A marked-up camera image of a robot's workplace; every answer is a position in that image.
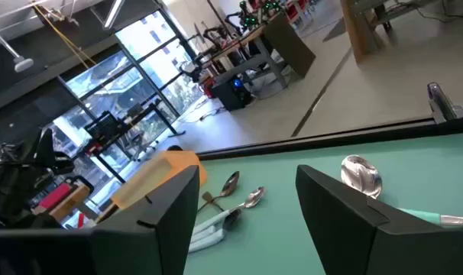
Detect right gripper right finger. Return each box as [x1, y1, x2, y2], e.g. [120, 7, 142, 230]
[295, 164, 442, 275]

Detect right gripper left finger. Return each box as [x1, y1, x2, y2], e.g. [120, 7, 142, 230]
[92, 164, 201, 275]

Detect teal handled spoon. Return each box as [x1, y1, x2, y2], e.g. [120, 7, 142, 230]
[340, 154, 463, 226]

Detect orange plastic bin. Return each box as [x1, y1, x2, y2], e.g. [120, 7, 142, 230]
[110, 150, 209, 210]

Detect green table mat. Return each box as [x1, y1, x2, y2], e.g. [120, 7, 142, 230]
[183, 131, 463, 275]

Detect black rack with crate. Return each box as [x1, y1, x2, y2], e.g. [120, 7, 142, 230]
[73, 99, 186, 185]

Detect red object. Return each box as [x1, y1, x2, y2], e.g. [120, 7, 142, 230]
[36, 182, 73, 210]

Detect black computer tower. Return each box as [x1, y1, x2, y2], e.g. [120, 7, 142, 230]
[211, 74, 255, 112]

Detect black table clamp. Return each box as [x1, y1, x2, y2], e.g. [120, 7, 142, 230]
[426, 82, 463, 125]

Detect workbench with dark panel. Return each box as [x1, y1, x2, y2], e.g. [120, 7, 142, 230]
[200, 11, 317, 89]

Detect wooden desk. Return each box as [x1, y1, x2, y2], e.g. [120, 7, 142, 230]
[340, 0, 442, 65]

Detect ceiling strip light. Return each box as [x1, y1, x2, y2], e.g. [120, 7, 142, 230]
[102, 0, 126, 31]

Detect background robot arms green lights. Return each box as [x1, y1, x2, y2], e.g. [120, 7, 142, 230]
[223, 0, 290, 37]

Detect floor cable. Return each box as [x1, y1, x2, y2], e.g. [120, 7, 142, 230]
[177, 105, 228, 124]

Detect large glass window wall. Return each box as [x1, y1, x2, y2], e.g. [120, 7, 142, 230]
[44, 9, 208, 218]

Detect yellow rope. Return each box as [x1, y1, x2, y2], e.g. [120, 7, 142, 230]
[31, 2, 99, 70]

